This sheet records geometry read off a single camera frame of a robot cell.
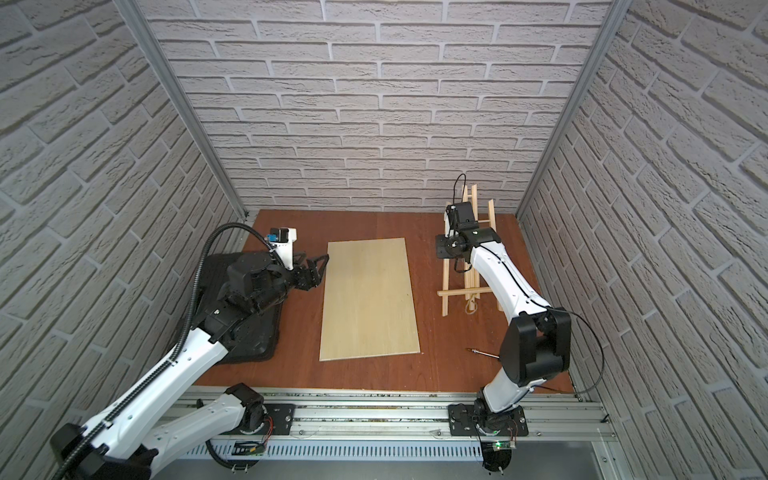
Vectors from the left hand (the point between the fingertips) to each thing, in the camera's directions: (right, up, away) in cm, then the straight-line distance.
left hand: (321, 250), depth 71 cm
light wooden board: (+9, -19, +24) cm, 32 cm away
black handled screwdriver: (+44, -30, +14) cm, 55 cm away
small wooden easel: (+41, -12, +16) cm, 46 cm away
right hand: (+35, +1, +16) cm, 39 cm away
